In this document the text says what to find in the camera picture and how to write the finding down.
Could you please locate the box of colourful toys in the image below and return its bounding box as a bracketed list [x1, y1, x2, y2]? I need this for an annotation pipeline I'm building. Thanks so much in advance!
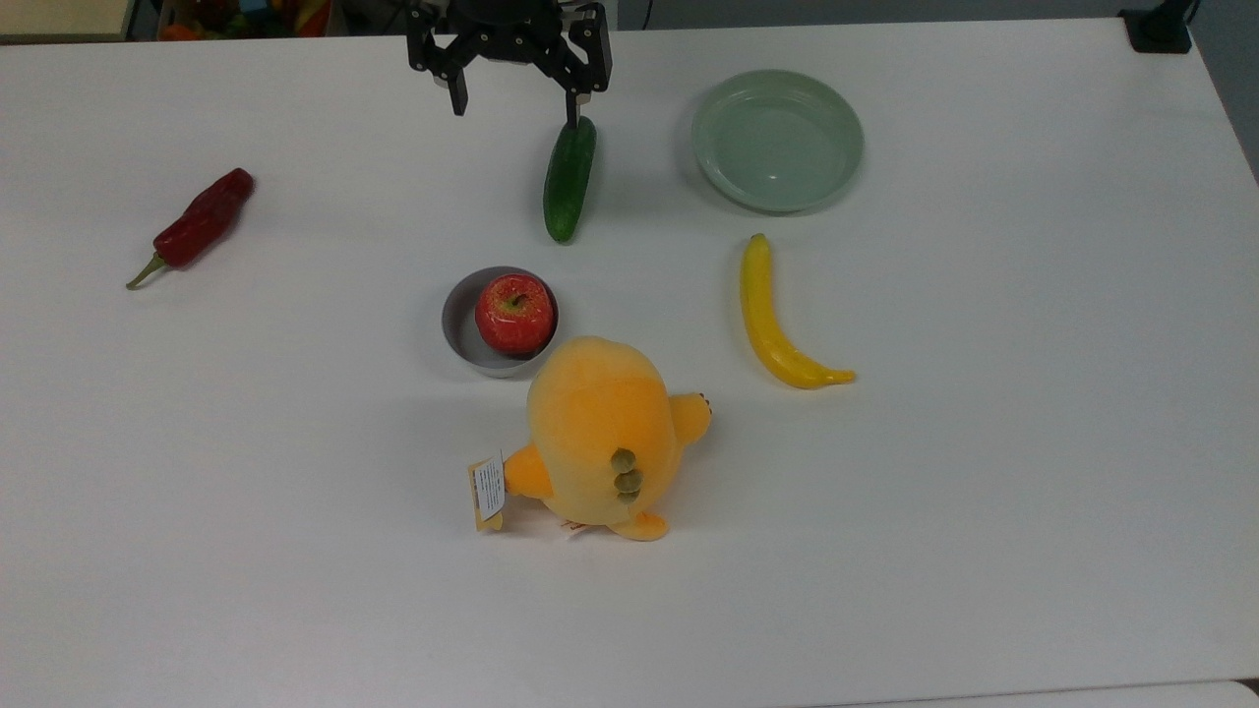
[155, 0, 335, 42]

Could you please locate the orange plush toy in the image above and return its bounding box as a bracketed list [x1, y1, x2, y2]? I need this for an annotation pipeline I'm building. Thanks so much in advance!
[467, 335, 713, 543]

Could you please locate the black clamp mount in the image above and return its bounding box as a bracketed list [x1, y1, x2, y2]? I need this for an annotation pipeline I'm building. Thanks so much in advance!
[1119, 0, 1199, 55]

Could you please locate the small grey bowl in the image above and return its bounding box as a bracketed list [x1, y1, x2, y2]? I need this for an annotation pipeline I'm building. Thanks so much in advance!
[441, 265, 561, 380]

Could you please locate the pale green plastic plate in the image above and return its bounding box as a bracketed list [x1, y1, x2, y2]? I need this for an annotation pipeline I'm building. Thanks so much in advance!
[691, 69, 866, 214]

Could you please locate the yellow banana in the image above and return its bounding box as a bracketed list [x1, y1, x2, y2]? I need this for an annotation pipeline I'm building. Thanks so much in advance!
[740, 233, 857, 390]

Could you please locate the red chili pepper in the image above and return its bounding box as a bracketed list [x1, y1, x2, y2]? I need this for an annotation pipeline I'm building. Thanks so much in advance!
[125, 167, 256, 291]

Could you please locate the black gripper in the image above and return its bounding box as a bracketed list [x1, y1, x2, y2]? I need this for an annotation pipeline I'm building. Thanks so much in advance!
[405, 0, 614, 130]

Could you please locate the dark green cucumber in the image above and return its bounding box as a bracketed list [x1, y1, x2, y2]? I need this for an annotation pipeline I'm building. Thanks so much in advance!
[543, 115, 598, 244]

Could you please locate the beige side table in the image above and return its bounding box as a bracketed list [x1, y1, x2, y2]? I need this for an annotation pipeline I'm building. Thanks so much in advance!
[0, 0, 136, 45]

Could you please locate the red apple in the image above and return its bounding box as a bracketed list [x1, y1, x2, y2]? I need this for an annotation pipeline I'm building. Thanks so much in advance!
[474, 273, 557, 357]

